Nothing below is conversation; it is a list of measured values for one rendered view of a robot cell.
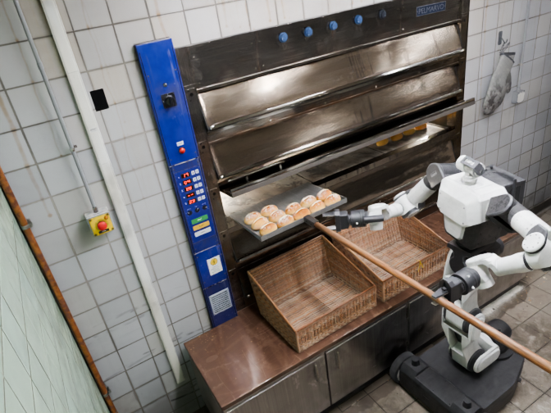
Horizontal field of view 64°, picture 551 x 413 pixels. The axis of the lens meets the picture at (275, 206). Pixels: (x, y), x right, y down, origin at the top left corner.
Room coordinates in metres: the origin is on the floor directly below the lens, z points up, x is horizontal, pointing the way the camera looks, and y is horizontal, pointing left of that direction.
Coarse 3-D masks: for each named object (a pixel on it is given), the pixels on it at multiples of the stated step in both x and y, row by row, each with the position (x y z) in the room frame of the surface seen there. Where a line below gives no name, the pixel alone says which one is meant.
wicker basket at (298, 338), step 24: (312, 240) 2.29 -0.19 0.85; (264, 264) 2.12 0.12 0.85; (288, 264) 2.18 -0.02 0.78; (312, 264) 2.24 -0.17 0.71; (336, 264) 2.22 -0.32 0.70; (264, 288) 2.07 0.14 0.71; (288, 288) 2.12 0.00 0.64; (312, 288) 2.15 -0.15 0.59; (360, 288) 2.03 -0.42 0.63; (264, 312) 1.96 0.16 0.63; (288, 312) 1.98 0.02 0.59; (312, 312) 1.94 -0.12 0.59; (336, 312) 1.79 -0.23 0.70; (360, 312) 1.87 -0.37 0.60; (288, 336) 1.74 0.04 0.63; (312, 336) 1.71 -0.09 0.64
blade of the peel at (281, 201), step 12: (288, 192) 2.33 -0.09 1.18; (300, 192) 2.31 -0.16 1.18; (312, 192) 2.28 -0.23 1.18; (264, 204) 2.23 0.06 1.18; (276, 204) 2.20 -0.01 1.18; (288, 204) 2.18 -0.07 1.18; (336, 204) 2.07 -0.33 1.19; (240, 216) 2.13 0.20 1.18; (312, 216) 2.00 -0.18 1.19; (288, 228) 1.92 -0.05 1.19
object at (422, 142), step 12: (444, 132) 2.87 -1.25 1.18; (408, 144) 2.76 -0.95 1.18; (420, 144) 2.75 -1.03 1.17; (384, 156) 2.64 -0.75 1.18; (396, 156) 2.65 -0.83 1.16; (348, 168) 2.53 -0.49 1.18; (360, 168) 2.51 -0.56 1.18; (372, 168) 2.56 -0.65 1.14; (324, 180) 2.42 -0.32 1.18; (336, 180) 2.43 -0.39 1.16; (228, 216) 2.16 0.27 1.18; (228, 228) 2.09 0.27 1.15
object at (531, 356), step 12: (324, 228) 1.83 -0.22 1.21; (360, 252) 1.60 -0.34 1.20; (384, 264) 1.48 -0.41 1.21; (396, 276) 1.40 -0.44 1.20; (420, 288) 1.30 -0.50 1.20; (432, 300) 1.25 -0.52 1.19; (444, 300) 1.21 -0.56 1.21; (456, 312) 1.16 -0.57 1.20; (480, 324) 1.08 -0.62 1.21; (492, 336) 1.03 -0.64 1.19; (504, 336) 1.01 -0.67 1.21; (516, 348) 0.96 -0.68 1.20; (528, 360) 0.92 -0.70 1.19; (540, 360) 0.90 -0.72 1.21
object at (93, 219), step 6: (102, 210) 1.80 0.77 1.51; (108, 210) 1.79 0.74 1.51; (90, 216) 1.75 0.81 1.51; (96, 216) 1.75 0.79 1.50; (102, 216) 1.76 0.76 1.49; (108, 216) 1.77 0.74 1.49; (90, 222) 1.74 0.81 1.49; (96, 222) 1.75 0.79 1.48; (108, 222) 1.77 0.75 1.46; (90, 228) 1.74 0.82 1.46; (96, 228) 1.74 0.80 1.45; (108, 228) 1.76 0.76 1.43; (114, 228) 1.78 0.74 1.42; (96, 234) 1.74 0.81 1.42
